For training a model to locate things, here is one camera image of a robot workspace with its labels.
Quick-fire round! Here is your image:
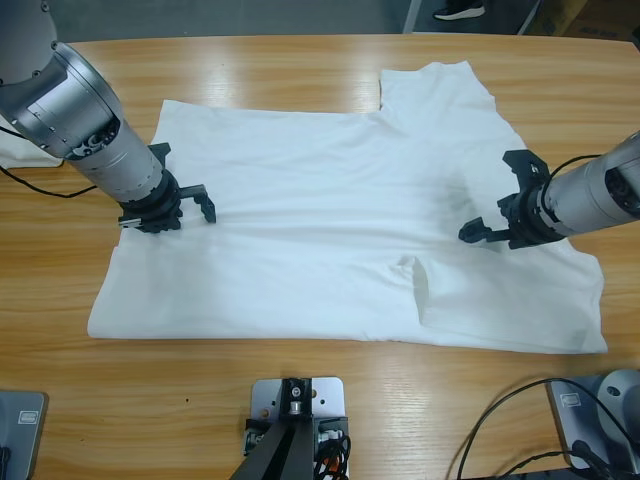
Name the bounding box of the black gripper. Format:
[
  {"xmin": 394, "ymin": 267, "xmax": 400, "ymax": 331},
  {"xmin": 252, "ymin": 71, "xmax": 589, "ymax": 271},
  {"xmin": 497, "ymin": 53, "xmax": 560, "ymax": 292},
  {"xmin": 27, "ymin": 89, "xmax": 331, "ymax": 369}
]
[
  {"xmin": 458, "ymin": 184, "xmax": 569, "ymax": 250},
  {"xmin": 117, "ymin": 172, "xmax": 217, "ymax": 235}
]

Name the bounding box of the white t-shirt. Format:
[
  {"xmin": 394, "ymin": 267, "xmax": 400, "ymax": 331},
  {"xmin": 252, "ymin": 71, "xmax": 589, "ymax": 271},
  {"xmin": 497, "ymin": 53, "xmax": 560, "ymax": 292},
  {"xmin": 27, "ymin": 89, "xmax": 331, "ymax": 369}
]
[{"xmin": 85, "ymin": 59, "xmax": 609, "ymax": 355}]

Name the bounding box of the folded white cloth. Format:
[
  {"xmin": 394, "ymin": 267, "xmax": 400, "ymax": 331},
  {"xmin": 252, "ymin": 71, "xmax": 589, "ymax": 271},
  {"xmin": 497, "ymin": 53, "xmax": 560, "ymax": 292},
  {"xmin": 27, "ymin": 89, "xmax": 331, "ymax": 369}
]
[{"xmin": 0, "ymin": 117, "xmax": 66, "ymax": 169}]

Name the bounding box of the grey metal leg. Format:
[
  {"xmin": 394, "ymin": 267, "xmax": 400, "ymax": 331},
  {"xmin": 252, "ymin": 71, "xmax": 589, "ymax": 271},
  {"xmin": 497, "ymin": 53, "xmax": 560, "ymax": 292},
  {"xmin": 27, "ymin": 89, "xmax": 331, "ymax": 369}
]
[{"xmin": 516, "ymin": 0, "xmax": 545, "ymax": 36}]

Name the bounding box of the black sneaker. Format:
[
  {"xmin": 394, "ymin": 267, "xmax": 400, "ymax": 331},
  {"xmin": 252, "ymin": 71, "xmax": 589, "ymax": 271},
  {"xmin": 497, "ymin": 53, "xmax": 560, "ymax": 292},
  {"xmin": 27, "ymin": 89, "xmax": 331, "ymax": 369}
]
[{"xmin": 432, "ymin": 0, "xmax": 486, "ymax": 21}]

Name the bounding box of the white metal leg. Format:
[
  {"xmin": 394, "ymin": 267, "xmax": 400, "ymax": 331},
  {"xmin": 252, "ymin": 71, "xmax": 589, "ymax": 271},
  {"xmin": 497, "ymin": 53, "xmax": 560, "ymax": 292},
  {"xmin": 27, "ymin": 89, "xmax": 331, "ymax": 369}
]
[{"xmin": 402, "ymin": 0, "xmax": 427, "ymax": 35}]

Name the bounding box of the cardboard box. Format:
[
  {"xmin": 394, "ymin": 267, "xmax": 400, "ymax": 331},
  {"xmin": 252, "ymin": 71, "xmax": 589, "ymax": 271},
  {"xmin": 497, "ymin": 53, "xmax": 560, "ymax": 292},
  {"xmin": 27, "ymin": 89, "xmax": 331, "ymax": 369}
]
[{"xmin": 527, "ymin": 0, "xmax": 640, "ymax": 41}]

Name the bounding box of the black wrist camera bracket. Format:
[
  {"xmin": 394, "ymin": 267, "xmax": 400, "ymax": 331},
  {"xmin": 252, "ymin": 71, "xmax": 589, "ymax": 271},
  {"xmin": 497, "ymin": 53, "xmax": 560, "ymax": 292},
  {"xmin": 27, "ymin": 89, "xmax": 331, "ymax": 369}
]
[
  {"xmin": 147, "ymin": 142, "xmax": 172, "ymax": 169},
  {"xmin": 501, "ymin": 148, "xmax": 551, "ymax": 194}
]

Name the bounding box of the thin black wrist camera cable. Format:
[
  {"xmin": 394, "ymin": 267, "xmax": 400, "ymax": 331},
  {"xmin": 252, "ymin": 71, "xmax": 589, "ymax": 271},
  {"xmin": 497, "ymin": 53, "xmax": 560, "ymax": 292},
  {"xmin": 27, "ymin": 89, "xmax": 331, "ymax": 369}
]
[
  {"xmin": 548, "ymin": 153, "xmax": 603, "ymax": 180},
  {"xmin": 0, "ymin": 124, "xmax": 97, "ymax": 200}
]

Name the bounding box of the long black cable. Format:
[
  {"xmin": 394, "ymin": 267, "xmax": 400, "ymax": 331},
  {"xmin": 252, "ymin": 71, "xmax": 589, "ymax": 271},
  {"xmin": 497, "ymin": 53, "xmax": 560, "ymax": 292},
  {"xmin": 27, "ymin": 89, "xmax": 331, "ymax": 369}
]
[{"xmin": 458, "ymin": 378, "xmax": 631, "ymax": 480}]

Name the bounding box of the grey base plate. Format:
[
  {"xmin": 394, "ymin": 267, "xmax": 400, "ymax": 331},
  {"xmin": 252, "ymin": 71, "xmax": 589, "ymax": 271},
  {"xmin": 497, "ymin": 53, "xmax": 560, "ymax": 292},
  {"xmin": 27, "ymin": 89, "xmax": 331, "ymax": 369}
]
[
  {"xmin": 0, "ymin": 390, "xmax": 50, "ymax": 480},
  {"xmin": 547, "ymin": 377, "xmax": 640, "ymax": 471}
]

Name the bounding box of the white mount block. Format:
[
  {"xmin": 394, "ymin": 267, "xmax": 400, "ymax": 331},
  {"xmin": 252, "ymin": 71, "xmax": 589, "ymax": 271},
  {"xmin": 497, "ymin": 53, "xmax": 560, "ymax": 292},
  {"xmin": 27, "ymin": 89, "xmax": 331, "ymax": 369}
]
[{"xmin": 248, "ymin": 377, "xmax": 350, "ymax": 480}]

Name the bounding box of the thin dark base cable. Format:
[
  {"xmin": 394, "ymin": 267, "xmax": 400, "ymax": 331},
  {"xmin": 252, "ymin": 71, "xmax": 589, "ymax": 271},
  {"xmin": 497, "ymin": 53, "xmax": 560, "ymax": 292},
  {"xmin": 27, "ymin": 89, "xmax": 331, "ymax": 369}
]
[{"xmin": 492, "ymin": 447, "xmax": 609, "ymax": 480}]

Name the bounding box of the orange and black cable bundle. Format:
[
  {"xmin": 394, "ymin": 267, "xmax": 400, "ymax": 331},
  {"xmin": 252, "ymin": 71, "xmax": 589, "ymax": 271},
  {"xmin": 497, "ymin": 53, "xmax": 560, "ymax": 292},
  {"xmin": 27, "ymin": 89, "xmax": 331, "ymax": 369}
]
[{"xmin": 313, "ymin": 432, "xmax": 354, "ymax": 480}]

